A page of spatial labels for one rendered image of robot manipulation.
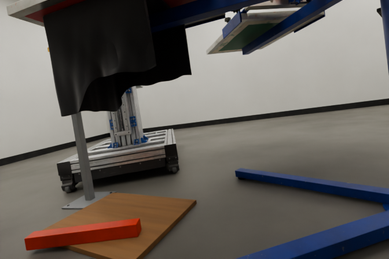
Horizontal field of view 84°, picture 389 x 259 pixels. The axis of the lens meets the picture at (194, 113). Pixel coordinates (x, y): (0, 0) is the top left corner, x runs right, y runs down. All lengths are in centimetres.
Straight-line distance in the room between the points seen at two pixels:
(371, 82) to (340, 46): 86
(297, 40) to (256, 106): 149
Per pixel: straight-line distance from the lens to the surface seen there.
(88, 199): 156
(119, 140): 200
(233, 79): 476
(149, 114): 542
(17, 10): 116
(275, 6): 147
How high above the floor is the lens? 49
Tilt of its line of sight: 2 degrees down
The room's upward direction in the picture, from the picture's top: 8 degrees counter-clockwise
